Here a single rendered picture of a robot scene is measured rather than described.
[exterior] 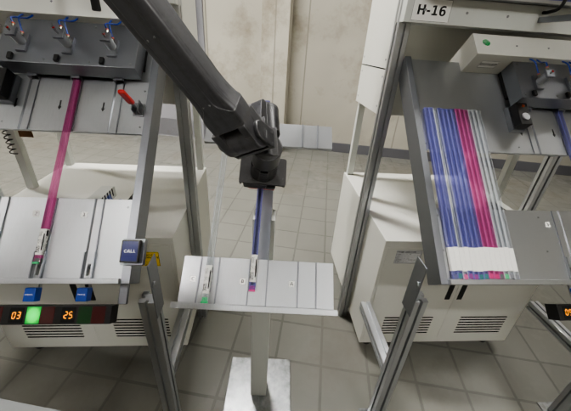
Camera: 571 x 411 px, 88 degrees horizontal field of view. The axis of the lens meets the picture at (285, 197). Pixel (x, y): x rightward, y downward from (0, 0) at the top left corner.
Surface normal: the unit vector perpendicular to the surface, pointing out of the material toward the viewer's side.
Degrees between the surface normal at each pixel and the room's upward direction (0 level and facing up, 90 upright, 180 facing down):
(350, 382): 0
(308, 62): 90
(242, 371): 0
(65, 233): 48
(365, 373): 0
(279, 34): 90
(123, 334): 90
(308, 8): 90
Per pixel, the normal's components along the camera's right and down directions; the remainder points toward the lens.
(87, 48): 0.08, -0.26
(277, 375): 0.06, -0.89
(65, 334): 0.06, 0.47
